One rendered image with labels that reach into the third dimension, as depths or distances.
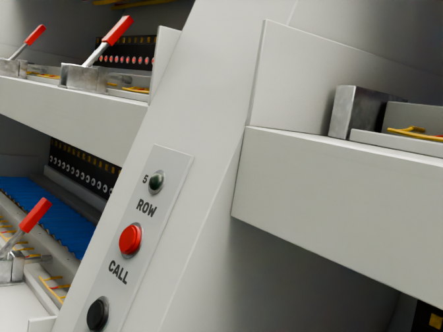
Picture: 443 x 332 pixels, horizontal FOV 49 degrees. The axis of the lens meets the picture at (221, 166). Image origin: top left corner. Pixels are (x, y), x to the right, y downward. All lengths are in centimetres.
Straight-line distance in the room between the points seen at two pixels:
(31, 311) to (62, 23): 60
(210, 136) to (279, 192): 5
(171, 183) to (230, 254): 5
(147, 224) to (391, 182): 13
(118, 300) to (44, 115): 27
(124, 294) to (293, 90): 14
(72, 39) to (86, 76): 46
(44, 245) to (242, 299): 31
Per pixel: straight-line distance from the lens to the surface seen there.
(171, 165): 26
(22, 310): 45
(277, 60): 24
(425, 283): 17
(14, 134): 91
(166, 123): 28
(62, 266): 48
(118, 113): 35
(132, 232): 26
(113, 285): 27
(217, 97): 26
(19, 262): 49
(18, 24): 91
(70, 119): 43
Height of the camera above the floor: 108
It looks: 4 degrees up
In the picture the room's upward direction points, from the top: 23 degrees clockwise
